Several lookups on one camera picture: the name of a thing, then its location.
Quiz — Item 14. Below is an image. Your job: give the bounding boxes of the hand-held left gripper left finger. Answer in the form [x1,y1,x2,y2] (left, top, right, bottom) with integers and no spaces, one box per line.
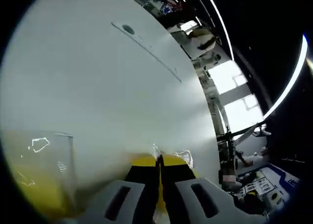
[63,154,161,224]

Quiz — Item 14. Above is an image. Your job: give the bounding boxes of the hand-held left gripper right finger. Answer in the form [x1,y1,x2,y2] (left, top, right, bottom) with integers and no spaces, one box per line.
[160,155,268,224]

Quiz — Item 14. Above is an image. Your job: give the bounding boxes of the yellow silicone block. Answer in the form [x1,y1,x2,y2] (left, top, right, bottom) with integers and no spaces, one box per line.
[0,130,83,221]
[151,143,195,220]

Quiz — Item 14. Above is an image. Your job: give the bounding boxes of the long curved ceiling light strip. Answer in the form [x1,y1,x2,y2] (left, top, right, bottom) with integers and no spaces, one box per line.
[262,34,309,120]

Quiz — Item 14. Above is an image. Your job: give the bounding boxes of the round table grommet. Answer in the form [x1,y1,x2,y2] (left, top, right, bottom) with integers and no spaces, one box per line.
[121,24,136,36]

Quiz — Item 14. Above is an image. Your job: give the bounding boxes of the short curved ceiling light strip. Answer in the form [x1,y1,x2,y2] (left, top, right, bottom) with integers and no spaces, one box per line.
[204,0,235,61]

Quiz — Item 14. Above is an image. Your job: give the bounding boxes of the blue and white wall poster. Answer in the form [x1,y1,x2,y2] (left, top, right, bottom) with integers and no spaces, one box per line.
[234,163,301,208]

